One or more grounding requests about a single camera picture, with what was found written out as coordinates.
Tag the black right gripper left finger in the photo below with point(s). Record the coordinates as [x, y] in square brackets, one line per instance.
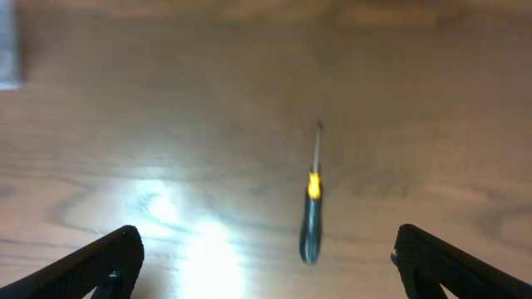
[106, 268]

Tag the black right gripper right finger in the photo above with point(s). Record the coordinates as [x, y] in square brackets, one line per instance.
[428, 266]

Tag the yellow black screwdriver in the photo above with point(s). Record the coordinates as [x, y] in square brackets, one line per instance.
[312, 228]

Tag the clear plastic storage container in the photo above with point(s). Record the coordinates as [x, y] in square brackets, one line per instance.
[11, 77]

